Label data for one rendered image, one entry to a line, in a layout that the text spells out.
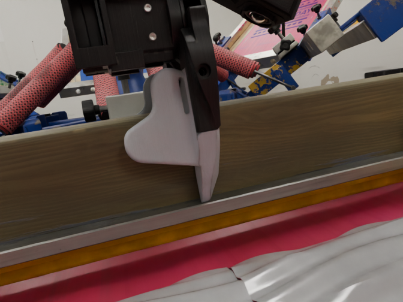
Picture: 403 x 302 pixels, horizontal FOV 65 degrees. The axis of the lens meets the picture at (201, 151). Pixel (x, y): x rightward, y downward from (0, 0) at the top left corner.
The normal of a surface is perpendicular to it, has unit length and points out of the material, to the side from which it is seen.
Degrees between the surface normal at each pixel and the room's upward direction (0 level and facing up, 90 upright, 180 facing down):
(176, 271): 0
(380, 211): 0
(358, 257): 31
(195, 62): 87
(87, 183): 90
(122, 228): 90
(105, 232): 90
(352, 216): 0
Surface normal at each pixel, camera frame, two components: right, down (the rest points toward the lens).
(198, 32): 0.19, -0.21
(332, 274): 0.14, -0.74
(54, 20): 0.26, 0.16
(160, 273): -0.14, -0.97
